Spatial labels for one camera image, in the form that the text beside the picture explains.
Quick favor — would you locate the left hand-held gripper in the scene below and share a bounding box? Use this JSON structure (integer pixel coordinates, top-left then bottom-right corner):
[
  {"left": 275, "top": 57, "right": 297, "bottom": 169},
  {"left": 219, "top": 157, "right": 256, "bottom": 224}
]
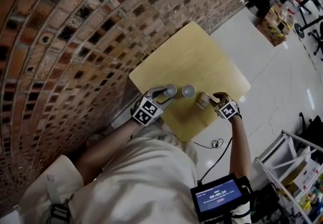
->
[{"left": 130, "top": 87, "right": 176, "bottom": 127}]

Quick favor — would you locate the person's left forearm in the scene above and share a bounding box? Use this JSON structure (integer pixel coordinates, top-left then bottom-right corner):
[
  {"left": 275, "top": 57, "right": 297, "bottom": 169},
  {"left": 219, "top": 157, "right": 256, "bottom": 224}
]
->
[{"left": 75, "top": 117, "right": 142, "bottom": 185}]

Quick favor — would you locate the white metal shelf rack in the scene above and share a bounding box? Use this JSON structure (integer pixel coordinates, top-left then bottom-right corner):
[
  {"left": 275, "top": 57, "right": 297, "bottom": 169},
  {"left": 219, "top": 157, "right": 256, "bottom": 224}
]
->
[{"left": 254, "top": 129, "right": 323, "bottom": 224}]

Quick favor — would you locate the grey strap with buckle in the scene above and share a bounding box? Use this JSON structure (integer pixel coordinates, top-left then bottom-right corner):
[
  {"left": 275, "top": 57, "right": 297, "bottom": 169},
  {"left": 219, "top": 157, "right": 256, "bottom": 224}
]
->
[{"left": 46, "top": 174, "right": 73, "bottom": 224}]

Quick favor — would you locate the cardboard box with striped tape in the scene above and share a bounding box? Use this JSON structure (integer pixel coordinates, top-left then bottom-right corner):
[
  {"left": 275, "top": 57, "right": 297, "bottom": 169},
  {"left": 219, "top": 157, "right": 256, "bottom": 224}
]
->
[{"left": 255, "top": 7, "right": 295, "bottom": 47}]

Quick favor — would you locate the white paper cup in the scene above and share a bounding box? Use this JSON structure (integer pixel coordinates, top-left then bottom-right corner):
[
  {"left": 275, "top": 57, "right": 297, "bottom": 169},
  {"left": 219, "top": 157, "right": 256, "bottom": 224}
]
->
[
  {"left": 164, "top": 84, "right": 177, "bottom": 98},
  {"left": 182, "top": 84, "right": 196, "bottom": 98},
  {"left": 197, "top": 92, "right": 211, "bottom": 110}
]

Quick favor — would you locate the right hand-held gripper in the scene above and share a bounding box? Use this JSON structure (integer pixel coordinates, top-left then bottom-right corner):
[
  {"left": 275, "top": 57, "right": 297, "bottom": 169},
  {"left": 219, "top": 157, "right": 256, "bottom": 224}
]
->
[{"left": 208, "top": 91, "right": 240, "bottom": 121}]

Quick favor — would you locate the black cable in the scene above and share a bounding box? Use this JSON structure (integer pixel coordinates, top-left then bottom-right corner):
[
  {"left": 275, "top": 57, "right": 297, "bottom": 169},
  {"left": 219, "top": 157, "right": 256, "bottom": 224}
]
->
[{"left": 196, "top": 137, "right": 233, "bottom": 183}]

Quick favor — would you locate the black floor stand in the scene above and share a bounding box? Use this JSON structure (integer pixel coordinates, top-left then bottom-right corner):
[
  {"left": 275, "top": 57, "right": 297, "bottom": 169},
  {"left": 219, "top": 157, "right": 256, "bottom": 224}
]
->
[{"left": 294, "top": 0, "right": 323, "bottom": 39}]

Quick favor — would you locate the black handheld monitor screen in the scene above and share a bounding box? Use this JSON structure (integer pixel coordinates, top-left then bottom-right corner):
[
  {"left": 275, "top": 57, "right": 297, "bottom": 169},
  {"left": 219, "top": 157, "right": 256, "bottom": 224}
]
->
[{"left": 190, "top": 174, "right": 253, "bottom": 222}]

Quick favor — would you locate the person's right forearm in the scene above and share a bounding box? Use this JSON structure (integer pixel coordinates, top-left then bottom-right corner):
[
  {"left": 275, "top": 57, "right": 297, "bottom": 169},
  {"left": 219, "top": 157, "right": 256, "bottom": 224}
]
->
[{"left": 228, "top": 114, "right": 253, "bottom": 185}]

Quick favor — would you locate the clear water jug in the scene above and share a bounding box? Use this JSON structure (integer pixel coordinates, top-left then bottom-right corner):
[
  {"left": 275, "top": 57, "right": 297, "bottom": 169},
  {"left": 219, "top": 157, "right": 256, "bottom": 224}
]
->
[{"left": 284, "top": 0, "right": 300, "bottom": 16}]

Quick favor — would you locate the black waste bin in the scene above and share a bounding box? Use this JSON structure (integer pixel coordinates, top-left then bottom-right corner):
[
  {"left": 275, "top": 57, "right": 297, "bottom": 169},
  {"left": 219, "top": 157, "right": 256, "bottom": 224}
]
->
[{"left": 248, "top": 0, "right": 271, "bottom": 17}]

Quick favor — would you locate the person's white shirt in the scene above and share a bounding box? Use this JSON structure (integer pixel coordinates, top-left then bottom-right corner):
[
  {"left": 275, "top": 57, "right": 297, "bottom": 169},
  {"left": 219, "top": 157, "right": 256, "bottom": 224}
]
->
[{"left": 20, "top": 127, "right": 202, "bottom": 224}]

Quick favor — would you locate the white paper sign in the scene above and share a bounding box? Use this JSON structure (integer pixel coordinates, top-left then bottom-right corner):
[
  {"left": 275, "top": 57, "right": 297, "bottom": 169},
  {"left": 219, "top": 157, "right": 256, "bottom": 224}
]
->
[{"left": 294, "top": 159, "right": 321, "bottom": 190}]

